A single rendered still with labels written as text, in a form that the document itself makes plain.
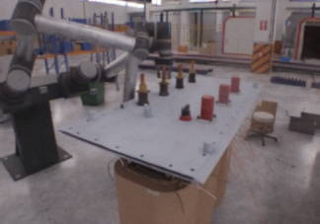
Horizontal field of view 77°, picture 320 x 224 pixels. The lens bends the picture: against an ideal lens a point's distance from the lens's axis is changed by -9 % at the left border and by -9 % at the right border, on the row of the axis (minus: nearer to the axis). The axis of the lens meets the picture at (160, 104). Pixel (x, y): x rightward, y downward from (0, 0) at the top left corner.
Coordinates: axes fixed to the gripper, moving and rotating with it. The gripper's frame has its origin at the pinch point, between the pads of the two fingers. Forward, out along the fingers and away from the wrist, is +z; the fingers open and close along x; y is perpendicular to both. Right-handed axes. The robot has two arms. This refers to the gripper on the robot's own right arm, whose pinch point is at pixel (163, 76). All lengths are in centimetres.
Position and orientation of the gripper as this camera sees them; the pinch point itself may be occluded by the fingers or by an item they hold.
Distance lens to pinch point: 164.0
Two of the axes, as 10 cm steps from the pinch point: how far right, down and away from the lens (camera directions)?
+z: 0.0, 9.5, 3.1
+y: -5.6, 2.5, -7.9
